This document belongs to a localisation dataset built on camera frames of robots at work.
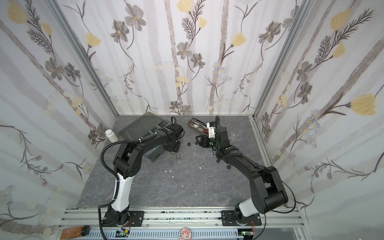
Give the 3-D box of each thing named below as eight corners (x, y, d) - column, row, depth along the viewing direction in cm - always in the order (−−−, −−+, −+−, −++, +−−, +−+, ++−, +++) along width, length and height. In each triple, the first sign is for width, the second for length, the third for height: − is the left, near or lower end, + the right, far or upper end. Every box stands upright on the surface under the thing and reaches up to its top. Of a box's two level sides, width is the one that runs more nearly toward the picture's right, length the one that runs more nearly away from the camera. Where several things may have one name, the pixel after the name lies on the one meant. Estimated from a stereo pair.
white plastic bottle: (109, 140, 106) (103, 132, 99) (114, 136, 109) (109, 128, 102) (114, 144, 104) (108, 136, 97) (119, 139, 106) (114, 132, 99)
